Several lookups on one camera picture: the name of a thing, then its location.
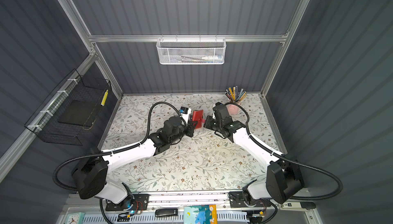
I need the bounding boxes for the red card holder wallet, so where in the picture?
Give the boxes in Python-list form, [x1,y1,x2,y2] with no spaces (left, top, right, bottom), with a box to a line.
[192,110,204,129]

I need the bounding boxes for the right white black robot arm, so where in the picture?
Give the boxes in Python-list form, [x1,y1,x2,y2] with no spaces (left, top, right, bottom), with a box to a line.
[204,102,305,204]

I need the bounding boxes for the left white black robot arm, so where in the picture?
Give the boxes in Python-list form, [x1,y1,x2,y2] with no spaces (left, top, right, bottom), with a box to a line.
[72,117,198,204]

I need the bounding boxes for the pink pen cup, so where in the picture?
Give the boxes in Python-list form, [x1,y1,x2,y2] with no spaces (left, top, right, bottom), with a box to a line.
[226,104,240,116]

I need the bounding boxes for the pens in pink cup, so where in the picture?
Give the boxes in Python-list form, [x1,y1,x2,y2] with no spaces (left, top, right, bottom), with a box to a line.
[225,86,247,103]

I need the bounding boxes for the markers in white basket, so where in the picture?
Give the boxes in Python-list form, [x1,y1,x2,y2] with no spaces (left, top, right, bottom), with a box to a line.
[181,55,224,64]

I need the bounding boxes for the yellow tag on basket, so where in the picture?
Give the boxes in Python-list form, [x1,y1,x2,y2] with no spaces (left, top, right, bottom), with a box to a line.
[100,90,108,106]

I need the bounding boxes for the black stapler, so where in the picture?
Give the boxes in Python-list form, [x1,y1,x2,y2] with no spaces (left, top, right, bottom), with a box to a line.
[155,208,178,218]

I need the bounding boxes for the colourful picture book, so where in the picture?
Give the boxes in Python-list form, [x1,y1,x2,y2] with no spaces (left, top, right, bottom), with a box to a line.
[183,205,218,224]

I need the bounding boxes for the black pad in basket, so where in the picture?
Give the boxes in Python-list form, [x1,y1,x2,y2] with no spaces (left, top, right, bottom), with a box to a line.
[58,100,100,127]

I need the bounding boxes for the small teal clock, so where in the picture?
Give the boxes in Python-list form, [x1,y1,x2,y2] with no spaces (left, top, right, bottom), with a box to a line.
[64,212,85,224]

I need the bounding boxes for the left black corrugated cable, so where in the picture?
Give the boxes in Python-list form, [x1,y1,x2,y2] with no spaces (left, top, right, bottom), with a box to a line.
[53,102,185,224]

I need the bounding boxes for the black corrugated cable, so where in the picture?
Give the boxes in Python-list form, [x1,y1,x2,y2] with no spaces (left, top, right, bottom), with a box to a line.
[225,102,343,224]
[53,102,185,224]

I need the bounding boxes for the white wire mesh basket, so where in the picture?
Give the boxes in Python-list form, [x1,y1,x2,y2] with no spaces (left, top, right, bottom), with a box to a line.
[156,39,227,65]

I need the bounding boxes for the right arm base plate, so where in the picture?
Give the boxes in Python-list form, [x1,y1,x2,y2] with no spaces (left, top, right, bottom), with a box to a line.
[227,191,272,208]

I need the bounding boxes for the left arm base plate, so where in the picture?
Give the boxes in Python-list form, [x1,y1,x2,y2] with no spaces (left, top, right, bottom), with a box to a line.
[105,194,150,212]

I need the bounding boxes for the black wire wall basket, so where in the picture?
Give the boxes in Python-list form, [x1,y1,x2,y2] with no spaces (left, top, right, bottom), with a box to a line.
[25,70,112,146]

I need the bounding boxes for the right black corrugated cable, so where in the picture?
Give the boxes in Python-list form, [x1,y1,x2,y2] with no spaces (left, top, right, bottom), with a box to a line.
[225,102,343,224]

